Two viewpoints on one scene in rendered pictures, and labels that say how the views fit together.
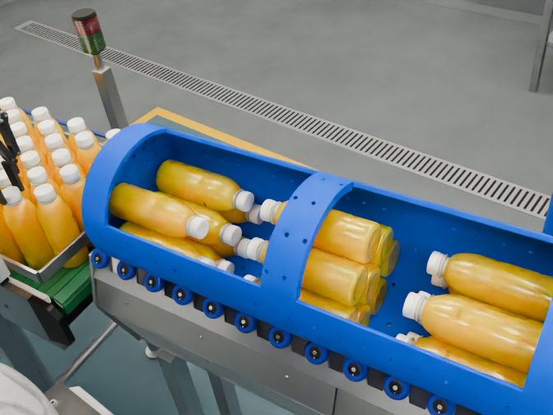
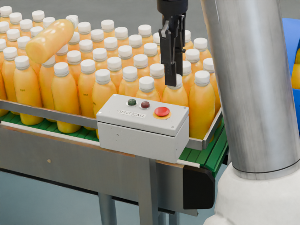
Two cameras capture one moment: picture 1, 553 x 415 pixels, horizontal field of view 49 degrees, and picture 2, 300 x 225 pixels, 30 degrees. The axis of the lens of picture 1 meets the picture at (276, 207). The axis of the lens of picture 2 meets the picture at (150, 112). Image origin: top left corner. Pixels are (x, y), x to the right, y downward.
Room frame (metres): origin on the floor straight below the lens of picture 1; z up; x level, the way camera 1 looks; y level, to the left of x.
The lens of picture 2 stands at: (-0.18, 0.88, 1.83)
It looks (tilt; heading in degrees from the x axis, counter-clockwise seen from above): 34 degrees down; 348
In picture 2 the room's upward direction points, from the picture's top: 3 degrees counter-clockwise
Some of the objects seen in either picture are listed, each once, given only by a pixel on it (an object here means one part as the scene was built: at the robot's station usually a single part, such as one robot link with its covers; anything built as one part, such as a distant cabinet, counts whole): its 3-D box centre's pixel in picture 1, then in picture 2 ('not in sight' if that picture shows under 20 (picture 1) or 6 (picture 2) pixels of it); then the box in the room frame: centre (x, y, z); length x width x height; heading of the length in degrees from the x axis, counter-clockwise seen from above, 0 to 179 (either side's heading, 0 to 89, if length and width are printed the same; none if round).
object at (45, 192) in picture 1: (44, 192); (202, 77); (1.02, 0.48, 1.10); 0.04 x 0.04 x 0.02
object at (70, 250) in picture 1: (106, 217); (225, 104); (1.07, 0.39, 0.96); 0.40 x 0.01 x 0.03; 144
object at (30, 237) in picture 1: (29, 230); (175, 112); (1.03, 0.55, 0.99); 0.07 x 0.07 x 0.19
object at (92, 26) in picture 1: (86, 23); not in sight; (1.54, 0.42, 1.23); 0.06 x 0.06 x 0.04
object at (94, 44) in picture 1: (91, 39); not in sight; (1.54, 0.42, 1.18); 0.06 x 0.06 x 0.05
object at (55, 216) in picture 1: (60, 227); (202, 109); (1.02, 0.48, 0.99); 0.07 x 0.07 x 0.19
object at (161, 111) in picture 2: not in sight; (162, 112); (0.88, 0.62, 1.11); 0.04 x 0.04 x 0.01
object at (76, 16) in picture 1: (92, 41); not in sight; (1.54, 0.42, 1.18); 0.06 x 0.06 x 0.16
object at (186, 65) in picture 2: (37, 174); (183, 66); (1.09, 0.51, 1.10); 0.04 x 0.04 x 0.02
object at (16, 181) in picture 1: (12, 176); (177, 64); (1.05, 0.54, 1.13); 0.03 x 0.01 x 0.07; 54
